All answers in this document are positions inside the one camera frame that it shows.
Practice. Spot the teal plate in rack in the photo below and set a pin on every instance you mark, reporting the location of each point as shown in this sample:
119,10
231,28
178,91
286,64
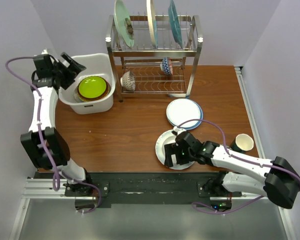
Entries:
174,23

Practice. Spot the grey patterned bowl in rack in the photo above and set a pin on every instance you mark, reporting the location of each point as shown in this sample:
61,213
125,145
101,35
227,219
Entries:
128,81

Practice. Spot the red-orange plate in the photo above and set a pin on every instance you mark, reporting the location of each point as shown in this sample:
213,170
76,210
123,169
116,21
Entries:
108,93

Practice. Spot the aluminium frame rail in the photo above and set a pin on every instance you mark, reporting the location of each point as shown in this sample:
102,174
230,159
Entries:
284,213

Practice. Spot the white scalloped plate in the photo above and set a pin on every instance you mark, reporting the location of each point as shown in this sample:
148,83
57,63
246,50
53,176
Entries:
168,138

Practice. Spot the white plastic bin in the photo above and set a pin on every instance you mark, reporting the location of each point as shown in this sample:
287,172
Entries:
97,64

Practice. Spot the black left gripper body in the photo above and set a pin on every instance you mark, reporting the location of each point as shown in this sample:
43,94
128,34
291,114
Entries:
59,69

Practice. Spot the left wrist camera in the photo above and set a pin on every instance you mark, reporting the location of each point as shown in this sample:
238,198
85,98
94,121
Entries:
45,52

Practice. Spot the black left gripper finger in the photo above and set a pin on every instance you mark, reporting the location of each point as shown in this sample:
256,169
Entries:
66,80
74,68

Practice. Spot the light green plate in rack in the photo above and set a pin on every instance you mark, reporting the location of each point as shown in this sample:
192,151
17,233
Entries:
123,23

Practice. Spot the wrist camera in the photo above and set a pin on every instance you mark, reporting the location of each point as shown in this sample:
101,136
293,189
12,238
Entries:
176,130
45,52

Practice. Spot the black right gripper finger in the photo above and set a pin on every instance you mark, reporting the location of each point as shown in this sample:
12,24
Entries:
182,155
169,150

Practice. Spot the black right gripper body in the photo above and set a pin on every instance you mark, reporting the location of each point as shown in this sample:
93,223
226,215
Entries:
192,155

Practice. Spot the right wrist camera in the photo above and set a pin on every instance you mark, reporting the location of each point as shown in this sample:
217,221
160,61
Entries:
176,130

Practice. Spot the cream rimmed plate in rack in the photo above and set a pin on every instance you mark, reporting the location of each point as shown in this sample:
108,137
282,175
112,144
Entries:
152,23

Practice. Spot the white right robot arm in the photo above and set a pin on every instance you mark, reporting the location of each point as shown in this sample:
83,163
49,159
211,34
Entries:
275,179

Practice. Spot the lime green plate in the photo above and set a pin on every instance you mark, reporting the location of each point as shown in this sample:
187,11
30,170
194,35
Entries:
92,81

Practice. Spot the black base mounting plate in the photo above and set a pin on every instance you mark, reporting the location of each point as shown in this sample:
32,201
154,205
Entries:
158,188

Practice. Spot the yellow black ornate plate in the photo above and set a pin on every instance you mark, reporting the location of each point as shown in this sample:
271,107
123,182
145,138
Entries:
92,89

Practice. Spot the stainless steel dish rack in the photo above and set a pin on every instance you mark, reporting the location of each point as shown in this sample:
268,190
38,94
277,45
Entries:
144,60

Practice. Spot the dark green cup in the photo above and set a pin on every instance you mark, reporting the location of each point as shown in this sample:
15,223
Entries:
242,143

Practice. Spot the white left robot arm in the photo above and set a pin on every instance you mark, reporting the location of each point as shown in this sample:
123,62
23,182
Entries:
44,145

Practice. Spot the blue zigzag patterned bowl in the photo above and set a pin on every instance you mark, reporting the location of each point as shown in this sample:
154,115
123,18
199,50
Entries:
166,66

